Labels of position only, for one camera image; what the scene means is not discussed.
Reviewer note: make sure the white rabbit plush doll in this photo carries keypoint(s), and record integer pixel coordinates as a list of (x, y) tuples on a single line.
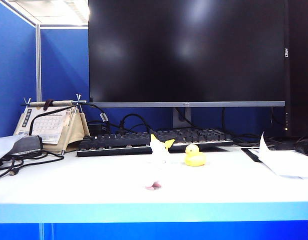
[(158, 155)]

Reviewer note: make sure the grey monitor stand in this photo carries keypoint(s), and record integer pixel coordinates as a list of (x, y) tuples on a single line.
[(178, 120)]

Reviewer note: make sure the yellow Pichu figure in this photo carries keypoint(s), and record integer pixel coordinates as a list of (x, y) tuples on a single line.
[(170, 143)]

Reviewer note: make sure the black mechanical keyboard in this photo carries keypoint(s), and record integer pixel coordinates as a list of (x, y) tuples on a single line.
[(118, 142)]

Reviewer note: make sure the yellow rubber duck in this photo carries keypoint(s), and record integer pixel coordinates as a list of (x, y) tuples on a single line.
[(195, 158)]

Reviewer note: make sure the small black adapter box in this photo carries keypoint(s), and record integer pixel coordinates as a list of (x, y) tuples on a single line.
[(95, 129)]

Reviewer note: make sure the large black monitor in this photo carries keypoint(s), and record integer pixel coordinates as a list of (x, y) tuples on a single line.
[(186, 50)]

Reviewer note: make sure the beige canvas desk calendar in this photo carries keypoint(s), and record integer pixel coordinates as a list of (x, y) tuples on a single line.
[(51, 125)]

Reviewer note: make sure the grey black power brick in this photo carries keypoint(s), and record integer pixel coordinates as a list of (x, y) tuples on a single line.
[(27, 145)]

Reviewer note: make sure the white paper sheet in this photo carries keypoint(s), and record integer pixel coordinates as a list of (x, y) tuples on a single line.
[(289, 162)]

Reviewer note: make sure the white folder sheet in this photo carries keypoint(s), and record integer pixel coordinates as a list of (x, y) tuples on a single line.
[(3, 147)]

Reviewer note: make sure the black HSD monitor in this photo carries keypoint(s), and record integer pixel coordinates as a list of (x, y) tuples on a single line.
[(301, 75)]

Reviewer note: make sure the silver partition post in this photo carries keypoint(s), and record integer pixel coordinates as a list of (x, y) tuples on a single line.
[(38, 62)]

